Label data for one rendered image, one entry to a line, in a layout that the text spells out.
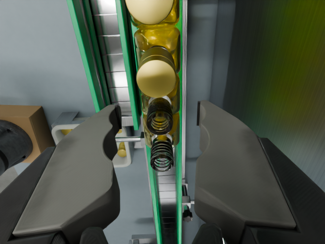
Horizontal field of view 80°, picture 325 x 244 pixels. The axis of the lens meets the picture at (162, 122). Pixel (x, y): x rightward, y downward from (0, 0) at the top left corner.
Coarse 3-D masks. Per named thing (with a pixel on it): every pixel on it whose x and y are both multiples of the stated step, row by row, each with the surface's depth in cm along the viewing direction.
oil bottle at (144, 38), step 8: (136, 32) 23; (144, 32) 22; (152, 32) 22; (160, 32) 22; (168, 32) 22; (176, 32) 22; (136, 40) 22; (144, 40) 22; (152, 40) 21; (160, 40) 21; (168, 40) 22; (176, 40) 22; (136, 48) 22; (144, 48) 22; (168, 48) 22; (176, 48) 22; (136, 56) 23; (176, 56) 22; (176, 64) 23; (176, 72) 24
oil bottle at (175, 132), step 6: (144, 114) 30; (144, 120) 29; (174, 120) 28; (144, 126) 28; (174, 126) 28; (144, 132) 29; (150, 132) 28; (174, 132) 28; (150, 138) 28; (174, 138) 29; (150, 144) 29; (174, 144) 29
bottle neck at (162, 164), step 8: (160, 136) 27; (168, 136) 27; (152, 144) 26; (160, 144) 25; (168, 144) 26; (152, 152) 25; (160, 152) 24; (168, 152) 24; (152, 160) 24; (160, 160) 26; (168, 160) 25; (160, 168) 25; (168, 168) 25
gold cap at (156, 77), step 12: (156, 48) 19; (144, 60) 16; (156, 60) 16; (168, 60) 17; (144, 72) 16; (156, 72) 16; (168, 72) 16; (144, 84) 17; (156, 84) 17; (168, 84) 17; (156, 96) 17
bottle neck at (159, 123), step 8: (152, 104) 23; (160, 104) 22; (168, 104) 23; (152, 112) 21; (160, 112) 20; (168, 112) 21; (152, 120) 23; (160, 120) 24; (168, 120) 21; (152, 128) 21; (160, 128) 22; (168, 128) 21
